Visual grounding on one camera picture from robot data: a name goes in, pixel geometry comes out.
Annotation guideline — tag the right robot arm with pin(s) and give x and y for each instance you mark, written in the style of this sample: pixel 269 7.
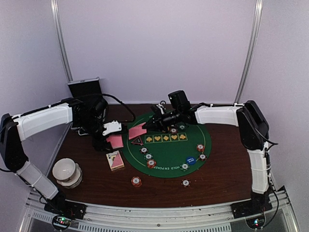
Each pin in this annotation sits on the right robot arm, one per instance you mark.
pixel 252 125

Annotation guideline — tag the round green poker mat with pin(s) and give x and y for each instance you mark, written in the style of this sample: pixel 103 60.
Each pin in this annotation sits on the round green poker mat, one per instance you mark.
pixel 169 151

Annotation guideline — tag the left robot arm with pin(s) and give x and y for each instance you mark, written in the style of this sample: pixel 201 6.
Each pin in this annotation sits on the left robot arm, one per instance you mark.
pixel 15 129

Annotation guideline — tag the aluminium frame post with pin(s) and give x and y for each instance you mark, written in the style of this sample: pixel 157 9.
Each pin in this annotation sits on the aluminium frame post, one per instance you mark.
pixel 61 43
pixel 257 17

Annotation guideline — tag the red chips mat edge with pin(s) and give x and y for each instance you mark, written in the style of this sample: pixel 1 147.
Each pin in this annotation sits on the red chips mat edge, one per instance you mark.
pixel 200 148

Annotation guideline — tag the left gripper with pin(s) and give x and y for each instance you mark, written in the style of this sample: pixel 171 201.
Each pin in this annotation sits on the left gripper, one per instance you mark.
pixel 99 145

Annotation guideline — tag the stacked white bowls below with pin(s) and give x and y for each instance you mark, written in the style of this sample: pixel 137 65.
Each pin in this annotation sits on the stacked white bowls below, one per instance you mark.
pixel 73 181

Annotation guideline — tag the white ceramic bowl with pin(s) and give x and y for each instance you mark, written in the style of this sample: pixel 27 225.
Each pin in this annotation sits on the white ceramic bowl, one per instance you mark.
pixel 63 170

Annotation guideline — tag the card deck box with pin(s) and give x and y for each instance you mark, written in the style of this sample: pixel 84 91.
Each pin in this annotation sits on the card deck box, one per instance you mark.
pixel 115 160

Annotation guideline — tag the red black triangular dealer button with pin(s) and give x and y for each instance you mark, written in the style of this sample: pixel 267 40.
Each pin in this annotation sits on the red black triangular dealer button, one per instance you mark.
pixel 137 141

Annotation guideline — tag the green chips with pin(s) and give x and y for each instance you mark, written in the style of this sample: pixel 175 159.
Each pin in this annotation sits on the green chips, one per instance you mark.
pixel 184 167

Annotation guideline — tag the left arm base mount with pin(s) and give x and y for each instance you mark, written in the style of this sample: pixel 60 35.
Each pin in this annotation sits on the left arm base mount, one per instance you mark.
pixel 71 210

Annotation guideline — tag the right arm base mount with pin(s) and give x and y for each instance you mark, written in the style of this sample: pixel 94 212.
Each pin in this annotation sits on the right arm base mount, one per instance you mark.
pixel 249 208

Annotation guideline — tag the right aluminium frame post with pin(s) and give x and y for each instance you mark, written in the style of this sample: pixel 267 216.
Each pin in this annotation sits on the right aluminium frame post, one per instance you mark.
pixel 257 17

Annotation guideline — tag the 20 chips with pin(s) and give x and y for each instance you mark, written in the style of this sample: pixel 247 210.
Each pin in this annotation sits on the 20 chips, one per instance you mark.
pixel 148 156

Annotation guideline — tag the left aluminium frame post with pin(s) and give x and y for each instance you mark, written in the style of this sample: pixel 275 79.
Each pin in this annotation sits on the left aluminium frame post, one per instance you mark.
pixel 61 43

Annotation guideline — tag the red 5 chip stack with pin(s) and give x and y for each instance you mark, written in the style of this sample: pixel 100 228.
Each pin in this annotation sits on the red 5 chip stack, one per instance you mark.
pixel 136 181

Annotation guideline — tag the placed 100 chip stack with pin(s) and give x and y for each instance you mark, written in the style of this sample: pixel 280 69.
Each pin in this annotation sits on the placed 100 chip stack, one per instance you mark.
pixel 185 183

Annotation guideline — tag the front aluminium rail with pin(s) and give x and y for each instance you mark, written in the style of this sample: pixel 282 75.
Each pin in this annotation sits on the front aluminium rail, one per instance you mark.
pixel 209 218

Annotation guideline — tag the aluminium poker case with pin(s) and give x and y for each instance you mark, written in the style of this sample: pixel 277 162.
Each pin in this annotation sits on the aluminium poker case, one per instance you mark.
pixel 92 107

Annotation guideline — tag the dealt red-backed card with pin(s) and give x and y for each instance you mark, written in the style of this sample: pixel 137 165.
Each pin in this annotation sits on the dealt red-backed card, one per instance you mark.
pixel 136 131

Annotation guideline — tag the orange black 100 chip stack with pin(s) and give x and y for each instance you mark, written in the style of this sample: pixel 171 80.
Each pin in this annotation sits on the orange black 100 chip stack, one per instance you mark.
pixel 202 157

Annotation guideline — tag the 100 chips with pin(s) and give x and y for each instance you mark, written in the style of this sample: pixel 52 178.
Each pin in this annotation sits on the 100 chips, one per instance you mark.
pixel 144 150

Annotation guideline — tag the blue small blind button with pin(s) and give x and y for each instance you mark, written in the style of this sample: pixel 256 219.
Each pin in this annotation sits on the blue small blind button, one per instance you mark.
pixel 191 160

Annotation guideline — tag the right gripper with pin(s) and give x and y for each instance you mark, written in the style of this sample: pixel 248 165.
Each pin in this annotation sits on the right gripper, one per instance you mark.
pixel 155 122

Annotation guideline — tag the red chips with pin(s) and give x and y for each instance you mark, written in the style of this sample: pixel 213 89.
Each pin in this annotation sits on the red chips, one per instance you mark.
pixel 173 130
pixel 151 163

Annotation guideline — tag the red-backed playing card deck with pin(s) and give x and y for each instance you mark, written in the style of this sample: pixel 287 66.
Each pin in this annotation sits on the red-backed playing card deck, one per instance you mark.
pixel 116 141

